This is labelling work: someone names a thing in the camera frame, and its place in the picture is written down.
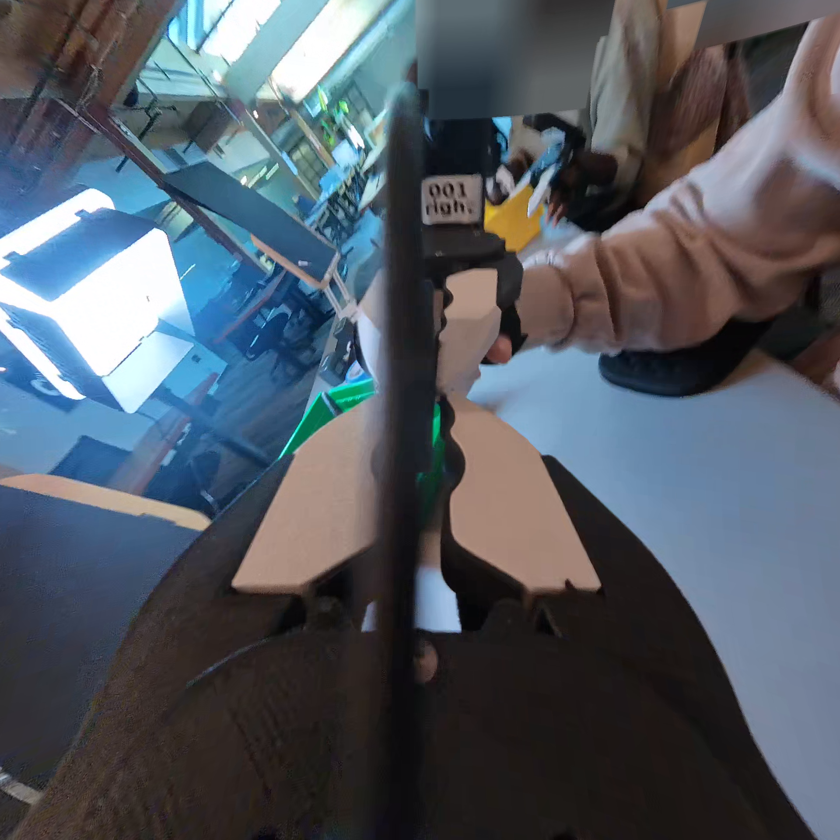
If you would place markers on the green plastic bin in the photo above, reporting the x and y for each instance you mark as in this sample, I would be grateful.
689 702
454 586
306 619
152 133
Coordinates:
321 420

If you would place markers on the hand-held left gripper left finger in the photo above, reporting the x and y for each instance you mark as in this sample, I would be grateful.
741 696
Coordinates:
315 518

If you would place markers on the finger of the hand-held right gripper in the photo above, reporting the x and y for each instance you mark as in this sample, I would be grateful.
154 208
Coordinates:
469 315
374 328

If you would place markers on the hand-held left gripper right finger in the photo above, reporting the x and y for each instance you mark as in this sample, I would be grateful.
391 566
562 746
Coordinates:
512 518

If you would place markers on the person's right forearm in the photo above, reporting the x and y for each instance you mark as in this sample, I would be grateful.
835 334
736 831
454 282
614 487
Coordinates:
656 275

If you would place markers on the yellow plastic bin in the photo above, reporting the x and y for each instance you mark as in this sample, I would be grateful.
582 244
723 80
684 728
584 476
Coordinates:
512 226

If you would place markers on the person's right hand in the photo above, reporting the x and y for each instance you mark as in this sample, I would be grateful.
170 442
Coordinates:
499 351

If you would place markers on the green potted plant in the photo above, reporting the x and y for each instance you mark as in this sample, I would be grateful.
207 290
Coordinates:
331 111

